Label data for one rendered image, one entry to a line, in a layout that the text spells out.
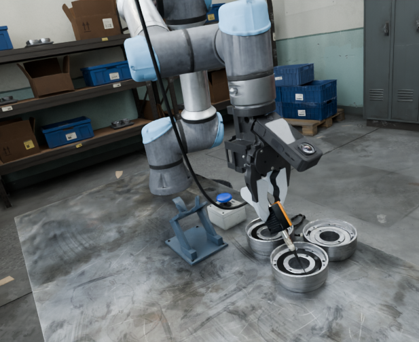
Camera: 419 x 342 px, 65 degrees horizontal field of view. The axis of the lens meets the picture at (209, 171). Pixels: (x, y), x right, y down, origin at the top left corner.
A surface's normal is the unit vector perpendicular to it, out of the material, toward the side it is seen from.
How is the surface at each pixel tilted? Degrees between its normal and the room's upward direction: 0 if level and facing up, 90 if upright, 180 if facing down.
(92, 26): 93
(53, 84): 83
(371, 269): 0
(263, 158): 90
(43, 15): 90
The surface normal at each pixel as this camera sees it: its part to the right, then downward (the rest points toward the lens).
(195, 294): -0.16, -0.92
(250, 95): -0.22, 0.39
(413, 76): -0.82, 0.33
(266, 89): 0.50, 0.23
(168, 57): 0.25, 0.42
